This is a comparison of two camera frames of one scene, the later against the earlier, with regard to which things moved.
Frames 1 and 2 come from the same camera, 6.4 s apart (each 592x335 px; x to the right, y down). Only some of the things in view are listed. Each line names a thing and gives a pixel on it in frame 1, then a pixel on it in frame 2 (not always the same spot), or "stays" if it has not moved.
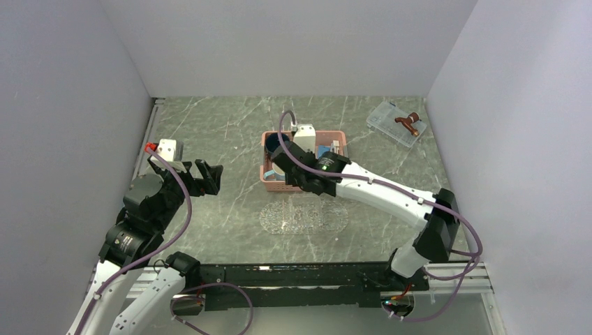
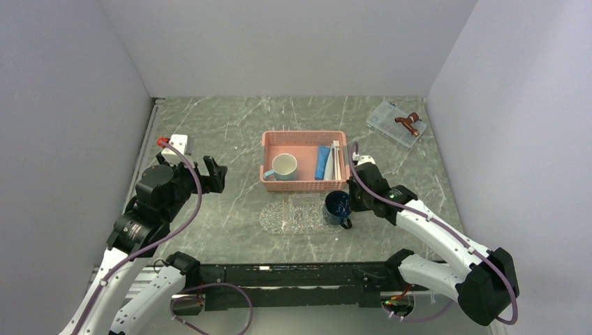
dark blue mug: x=273 y=139 → x=337 y=209
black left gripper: x=211 y=174 stays
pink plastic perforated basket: x=272 y=174 stays
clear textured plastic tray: x=303 y=216 stays
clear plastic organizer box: x=382 y=119 stays
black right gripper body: x=291 y=180 → x=359 y=199
